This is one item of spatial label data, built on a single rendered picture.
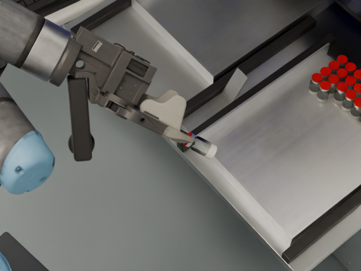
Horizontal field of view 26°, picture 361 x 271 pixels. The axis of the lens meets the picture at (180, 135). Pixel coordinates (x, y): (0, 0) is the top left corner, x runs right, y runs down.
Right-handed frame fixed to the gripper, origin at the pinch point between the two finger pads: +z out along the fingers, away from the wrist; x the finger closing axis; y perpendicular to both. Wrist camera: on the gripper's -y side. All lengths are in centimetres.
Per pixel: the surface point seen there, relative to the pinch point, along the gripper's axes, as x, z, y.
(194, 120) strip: 37.2, 11.0, 0.9
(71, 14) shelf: 70, -16, 7
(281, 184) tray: 25.1, 27.8, -1.2
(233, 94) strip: 37.6, 15.3, 8.8
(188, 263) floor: 105, 50, -41
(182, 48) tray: 45.4, 4.0, 11.9
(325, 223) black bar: 16.9, 34.9, -2.9
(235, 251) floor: 105, 60, -32
